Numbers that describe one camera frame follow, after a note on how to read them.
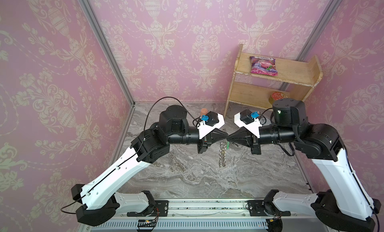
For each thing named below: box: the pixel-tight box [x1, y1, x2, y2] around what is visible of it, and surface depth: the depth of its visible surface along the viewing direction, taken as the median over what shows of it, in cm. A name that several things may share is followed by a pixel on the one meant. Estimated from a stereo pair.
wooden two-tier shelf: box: [223, 44, 323, 119], surface depth 81 cm
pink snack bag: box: [249, 56, 279, 76], surface depth 76 cm
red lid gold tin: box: [268, 91, 288, 105], surface depth 92 cm
